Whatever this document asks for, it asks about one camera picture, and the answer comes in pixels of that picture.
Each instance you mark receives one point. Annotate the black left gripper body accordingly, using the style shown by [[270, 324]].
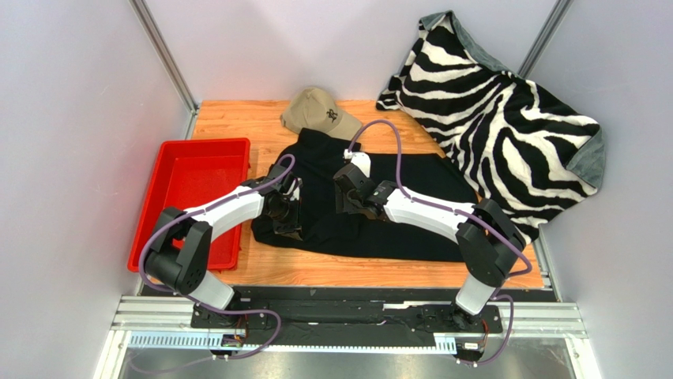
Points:
[[286, 217]]

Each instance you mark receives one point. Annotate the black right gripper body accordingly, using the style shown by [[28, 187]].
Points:
[[346, 199]]

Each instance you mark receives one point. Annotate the black t shirt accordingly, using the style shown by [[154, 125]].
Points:
[[318, 157]]

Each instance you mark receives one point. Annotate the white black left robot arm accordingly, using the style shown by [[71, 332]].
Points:
[[175, 257]]

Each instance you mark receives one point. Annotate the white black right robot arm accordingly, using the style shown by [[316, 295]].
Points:
[[488, 241]]

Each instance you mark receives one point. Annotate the beige baseball cap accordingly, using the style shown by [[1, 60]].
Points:
[[315, 109]]

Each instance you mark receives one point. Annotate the red plastic tray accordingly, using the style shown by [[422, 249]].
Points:
[[189, 174]]

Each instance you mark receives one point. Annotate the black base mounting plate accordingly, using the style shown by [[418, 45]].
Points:
[[349, 317]]

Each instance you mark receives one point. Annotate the zebra print blanket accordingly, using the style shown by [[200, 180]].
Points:
[[514, 142]]

